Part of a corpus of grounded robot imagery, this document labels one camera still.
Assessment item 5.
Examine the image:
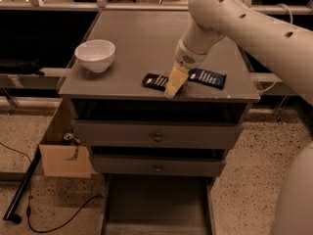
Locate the metal can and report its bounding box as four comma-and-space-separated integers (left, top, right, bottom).
63, 132, 74, 142

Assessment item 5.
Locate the white cable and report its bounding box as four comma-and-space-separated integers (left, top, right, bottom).
258, 3, 294, 94

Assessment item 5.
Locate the grey drawer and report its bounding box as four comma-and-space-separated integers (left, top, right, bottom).
92, 155, 226, 177
72, 119, 243, 150

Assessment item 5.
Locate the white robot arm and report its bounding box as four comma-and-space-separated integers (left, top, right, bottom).
165, 0, 313, 235

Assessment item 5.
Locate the middle grey drawer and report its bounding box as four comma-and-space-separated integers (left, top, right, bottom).
92, 155, 226, 177

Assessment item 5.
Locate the black object on ledge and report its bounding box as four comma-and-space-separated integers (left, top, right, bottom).
0, 60, 45, 76

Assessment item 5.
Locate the top grey drawer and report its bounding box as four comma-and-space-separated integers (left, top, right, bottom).
72, 119, 243, 150

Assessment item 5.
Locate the black floor bar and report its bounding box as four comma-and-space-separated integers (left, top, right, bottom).
0, 150, 41, 224

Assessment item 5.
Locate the cardboard box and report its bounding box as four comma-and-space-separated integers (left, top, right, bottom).
39, 101, 94, 178

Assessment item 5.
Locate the black floor cable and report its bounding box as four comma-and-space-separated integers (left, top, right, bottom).
0, 141, 104, 234

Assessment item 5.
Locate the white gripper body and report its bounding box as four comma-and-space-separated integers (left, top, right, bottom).
175, 39, 207, 69

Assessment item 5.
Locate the yellow taped gripper finger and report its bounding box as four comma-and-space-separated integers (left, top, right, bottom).
164, 62, 189, 99

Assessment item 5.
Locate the grey drawer cabinet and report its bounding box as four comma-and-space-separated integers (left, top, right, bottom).
60, 11, 259, 162

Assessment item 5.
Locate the black chocolate rxbar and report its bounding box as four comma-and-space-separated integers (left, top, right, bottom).
142, 73, 169, 91

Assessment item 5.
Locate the white bowl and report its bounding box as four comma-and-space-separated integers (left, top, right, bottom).
74, 39, 115, 72

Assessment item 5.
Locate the open bottom drawer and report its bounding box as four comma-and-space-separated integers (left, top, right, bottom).
100, 174, 217, 235

